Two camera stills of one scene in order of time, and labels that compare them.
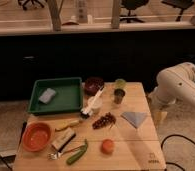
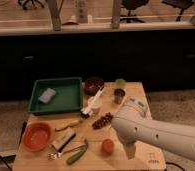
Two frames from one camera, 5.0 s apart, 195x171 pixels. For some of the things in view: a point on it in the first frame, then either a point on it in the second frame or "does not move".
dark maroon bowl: [93, 85] does not move
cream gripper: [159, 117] → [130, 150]
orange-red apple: [108, 146] does not move
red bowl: [36, 136] does not move
